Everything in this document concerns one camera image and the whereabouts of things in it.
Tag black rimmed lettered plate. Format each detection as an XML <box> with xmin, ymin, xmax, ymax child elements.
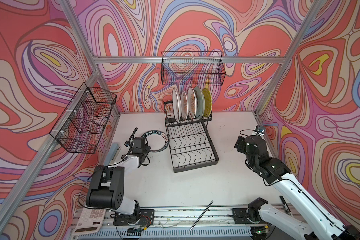
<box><xmin>142</xmin><ymin>130</ymin><xmax>169</xmax><ymax>153</ymax></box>

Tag white plate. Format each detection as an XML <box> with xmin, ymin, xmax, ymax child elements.
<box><xmin>172</xmin><ymin>88</ymin><xmax>181</xmax><ymax>122</ymax></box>

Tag orange sunburst plate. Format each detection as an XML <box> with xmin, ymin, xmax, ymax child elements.
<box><xmin>187</xmin><ymin>87</ymin><xmax>197</xmax><ymax>120</ymax></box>
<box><xmin>181</xmin><ymin>91</ymin><xmax>188</xmax><ymax>121</ymax></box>

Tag yellow striped plate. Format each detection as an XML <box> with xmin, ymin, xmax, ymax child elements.
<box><xmin>202</xmin><ymin>88</ymin><xmax>213</xmax><ymax>118</ymax></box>

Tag pale green flower plate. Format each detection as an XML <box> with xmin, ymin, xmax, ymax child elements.
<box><xmin>194</xmin><ymin>86</ymin><xmax>205</xmax><ymax>119</ymax></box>

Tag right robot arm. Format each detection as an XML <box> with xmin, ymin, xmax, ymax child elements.
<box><xmin>235</xmin><ymin>135</ymin><xmax>360</xmax><ymax>240</ymax></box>

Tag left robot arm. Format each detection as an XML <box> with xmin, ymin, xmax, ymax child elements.
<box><xmin>85</xmin><ymin>137</ymin><xmax>151</xmax><ymax>216</ymax></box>

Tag light blue sponge block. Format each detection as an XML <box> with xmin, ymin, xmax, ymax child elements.
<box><xmin>104</xmin><ymin>142</ymin><xmax>120</xmax><ymax>166</ymax></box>

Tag black marker pen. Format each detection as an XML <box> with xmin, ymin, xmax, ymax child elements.
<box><xmin>280</xmin><ymin>196</ymin><xmax>290</xmax><ymax>211</ymax></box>

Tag metal rod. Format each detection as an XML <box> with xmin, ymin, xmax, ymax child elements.
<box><xmin>189</xmin><ymin>200</ymin><xmax>214</xmax><ymax>231</ymax></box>

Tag white calculator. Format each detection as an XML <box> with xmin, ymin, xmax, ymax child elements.
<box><xmin>73</xmin><ymin>208</ymin><xmax>106</xmax><ymax>235</ymax></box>

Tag black wire dish rack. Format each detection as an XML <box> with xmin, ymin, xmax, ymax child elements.
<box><xmin>164</xmin><ymin>101</ymin><xmax>219</xmax><ymax>173</ymax></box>

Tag left wall wire basket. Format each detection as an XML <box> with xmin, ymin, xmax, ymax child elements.
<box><xmin>50</xmin><ymin>83</ymin><xmax>117</xmax><ymax>154</ymax></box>

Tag wall wire basket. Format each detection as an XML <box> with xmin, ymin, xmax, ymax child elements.
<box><xmin>161</xmin><ymin>50</ymin><xmax>226</xmax><ymax>86</ymax></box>
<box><xmin>50</xmin><ymin>83</ymin><xmax>117</xmax><ymax>154</ymax></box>

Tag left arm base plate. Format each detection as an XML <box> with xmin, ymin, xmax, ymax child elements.
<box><xmin>113</xmin><ymin>209</ymin><xmax>155</xmax><ymax>227</ymax></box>

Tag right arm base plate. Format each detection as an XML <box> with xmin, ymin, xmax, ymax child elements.
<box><xmin>231</xmin><ymin>208</ymin><xmax>267</xmax><ymax>225</ymax></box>

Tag back wall wire basket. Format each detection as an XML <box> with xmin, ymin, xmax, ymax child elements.
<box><xmin>161</xmin><ymin>50</ymin><xmax>226</xmax><ymax>86</ymax></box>

